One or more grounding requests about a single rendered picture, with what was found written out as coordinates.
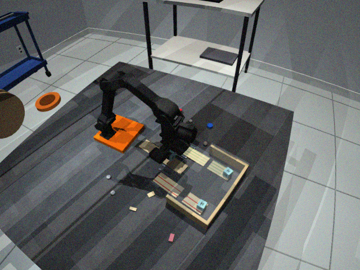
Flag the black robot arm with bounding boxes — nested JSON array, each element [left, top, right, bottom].
[[94, 70, 197, 156]]

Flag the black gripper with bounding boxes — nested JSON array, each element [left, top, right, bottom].
[[149, 133, 176, 164]]

